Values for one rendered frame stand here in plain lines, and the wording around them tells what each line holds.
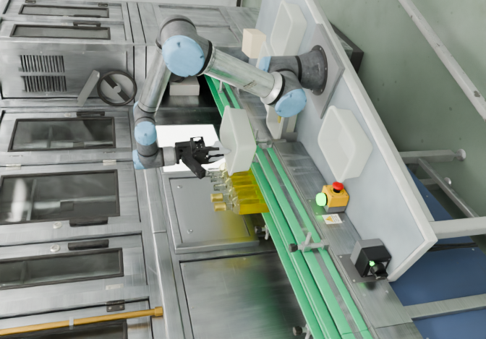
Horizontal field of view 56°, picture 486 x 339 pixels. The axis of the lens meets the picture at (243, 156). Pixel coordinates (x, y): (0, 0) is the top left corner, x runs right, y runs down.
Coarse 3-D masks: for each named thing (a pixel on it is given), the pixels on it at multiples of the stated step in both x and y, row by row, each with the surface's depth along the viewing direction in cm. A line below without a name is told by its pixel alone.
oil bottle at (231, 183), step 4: (252, 176) 191; (228, 180) 187; (232, 180) 187; (236, 180) 187; (240, 180) 188; (244, 180) 188; (248, 180) 188; (252, 180) 189; (228, 184) 185; (232, 184) 185; (236, 184) 185; (240, 184) 185; (244, 184) 186; (248, 184) 186; (252, 184) 187; (256, 184) 187; (228, 188) 185
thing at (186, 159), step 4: (184, 156) 168; (188, 156) 169; (184, 160) 170; (188, 160) 168; (192, 160) 168; (196, 160) 168; (184, 164) 171; (188, 164) 169; (192, 164) 167; (196, 164) 167; (192, 168) 168; (196, 168) 166; (200, 168) 166; (204, 168) 166; (192, 172) 170; (196, 172) 167; (200, 172) 165; (204, 172) 166; (200, 176) 167; (204, 176) 168
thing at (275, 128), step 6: (270, 108) 206; (270, 114) 208; (276, 114) 209; (270, 120) 210; (276, 120) 211; (282, 120) 192; (270, 126) 207; (276, 126) 208; (282, 126) 195; (270, 132) 205; (276, 132) 204; (276, 138) 200
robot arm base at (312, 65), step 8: (296, 56) 168; (304, 56) 168; (312, 56) 167; (320, 56) 167; (304, 64) 166; (312, 64) 166; (320, 64) 166; (304, 72) 166; (312, 72) 166; (320, 72) 166; (304, 80) 168; (312, 80) 168; (320, 80) 167; (312, 88) 171
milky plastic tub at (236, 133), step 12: (228, 108) 166; (228, 120) 174; (240, 120) 165; (228, 132) 179; (240, 132) 161; (252, 132) 165; (228, 144) 176; (240, 144) 157; (252, 144) 159; (228, 156) 172; (240, 156) 160; (252, 156) 162; (228, 168) 169; (240, 168) 166
